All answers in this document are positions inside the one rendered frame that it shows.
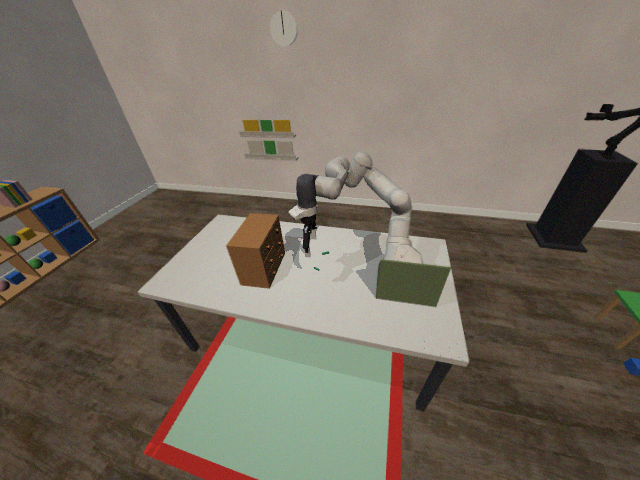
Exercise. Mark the brown wooden drawer front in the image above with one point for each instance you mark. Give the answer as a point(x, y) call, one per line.
point(269, 260)
point(281, 252)
point(275, 230)
point(277, 243)
point(273, 269)
point(266, 246)

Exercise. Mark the brown wooden chest of drawers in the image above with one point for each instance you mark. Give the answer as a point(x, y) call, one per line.
point(244, 249)

